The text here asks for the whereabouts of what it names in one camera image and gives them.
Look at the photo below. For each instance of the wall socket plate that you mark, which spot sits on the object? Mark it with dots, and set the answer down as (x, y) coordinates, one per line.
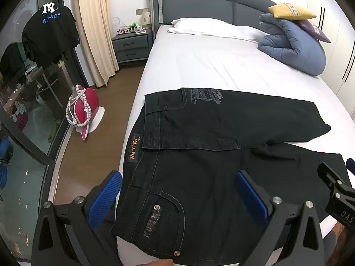
(141, 11)

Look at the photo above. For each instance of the metal drying rack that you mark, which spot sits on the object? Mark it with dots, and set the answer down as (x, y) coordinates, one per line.
(52, 84)

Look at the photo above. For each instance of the white wardrobe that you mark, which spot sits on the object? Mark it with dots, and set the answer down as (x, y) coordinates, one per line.
(332, 33)

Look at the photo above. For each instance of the pink garment steamer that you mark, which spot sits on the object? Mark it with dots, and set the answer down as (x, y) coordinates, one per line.
(83, 106)

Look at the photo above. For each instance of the beige curtain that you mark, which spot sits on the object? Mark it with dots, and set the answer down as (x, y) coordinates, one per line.
(94, 30)

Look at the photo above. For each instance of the white pillow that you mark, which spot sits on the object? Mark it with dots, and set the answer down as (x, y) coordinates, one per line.
(213, 27)

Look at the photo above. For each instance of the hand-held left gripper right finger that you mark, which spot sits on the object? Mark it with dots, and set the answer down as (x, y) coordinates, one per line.
(251, 192)

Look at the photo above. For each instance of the grey nightstand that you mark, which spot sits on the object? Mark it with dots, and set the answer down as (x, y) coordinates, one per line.
(131, 45)

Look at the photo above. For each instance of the blue rolled duvet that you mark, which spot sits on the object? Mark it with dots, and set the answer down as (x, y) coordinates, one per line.
(291, 44)

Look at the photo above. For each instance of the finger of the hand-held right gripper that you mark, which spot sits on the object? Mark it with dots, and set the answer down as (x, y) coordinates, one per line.
(332, 181)
(351, 165)

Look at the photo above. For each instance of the yellow cushion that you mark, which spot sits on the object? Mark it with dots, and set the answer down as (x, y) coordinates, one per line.
(291, 11)

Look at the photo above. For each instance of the white floral box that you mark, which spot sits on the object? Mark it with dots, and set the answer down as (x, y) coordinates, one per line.
(145, 19)

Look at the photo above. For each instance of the person's left hand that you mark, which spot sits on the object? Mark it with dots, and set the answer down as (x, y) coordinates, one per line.
(158, 263)

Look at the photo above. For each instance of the black denim pants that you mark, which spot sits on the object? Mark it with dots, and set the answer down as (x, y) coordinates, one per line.
(222, 158)

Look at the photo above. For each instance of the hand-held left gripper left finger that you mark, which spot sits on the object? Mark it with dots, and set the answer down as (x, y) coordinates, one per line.
(106, 192)

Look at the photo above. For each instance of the bed with white sheet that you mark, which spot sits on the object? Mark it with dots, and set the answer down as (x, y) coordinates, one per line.
(216, 63)

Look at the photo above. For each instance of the grey padded headboard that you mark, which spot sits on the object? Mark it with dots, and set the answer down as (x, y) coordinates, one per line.
(199, 4)

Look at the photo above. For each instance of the black printed t-shirt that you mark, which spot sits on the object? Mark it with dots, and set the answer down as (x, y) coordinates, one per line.
(48, 36)

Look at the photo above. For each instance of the purple cushion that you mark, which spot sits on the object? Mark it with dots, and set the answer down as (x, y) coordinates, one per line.
(317, 30)

